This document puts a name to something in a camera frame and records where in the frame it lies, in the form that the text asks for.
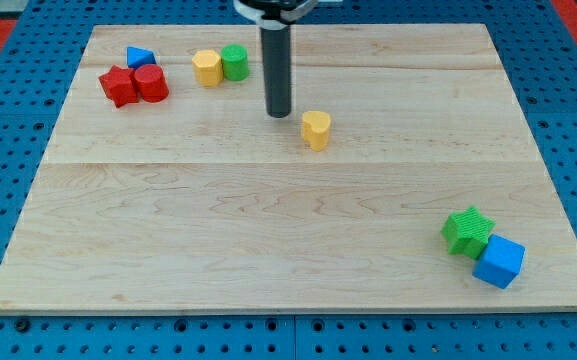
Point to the light wooden board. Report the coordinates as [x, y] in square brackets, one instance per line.
[201, 204]

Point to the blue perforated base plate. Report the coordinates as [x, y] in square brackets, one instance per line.
[38, 63]

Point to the red cylinder block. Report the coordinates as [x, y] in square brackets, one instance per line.
[151, 83]

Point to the blue triangle block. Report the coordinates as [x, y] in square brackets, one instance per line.
[137, 57]

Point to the white and grey tool mount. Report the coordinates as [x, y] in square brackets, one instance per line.
[274, 14]

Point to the yellow heart block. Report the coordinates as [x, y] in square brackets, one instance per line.
[315, 129]

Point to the yellow hexagon block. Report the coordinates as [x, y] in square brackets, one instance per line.
[208, 69]

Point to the blue cube block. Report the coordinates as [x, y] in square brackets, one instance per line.
[500, 262]

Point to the green star block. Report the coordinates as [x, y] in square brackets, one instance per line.
[467, 232]

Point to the red star block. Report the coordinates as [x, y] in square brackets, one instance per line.
[119, 86]

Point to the green cylinder block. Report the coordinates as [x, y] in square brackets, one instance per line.
[235, 62]

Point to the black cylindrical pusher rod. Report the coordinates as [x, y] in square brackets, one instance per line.
[276, 51]

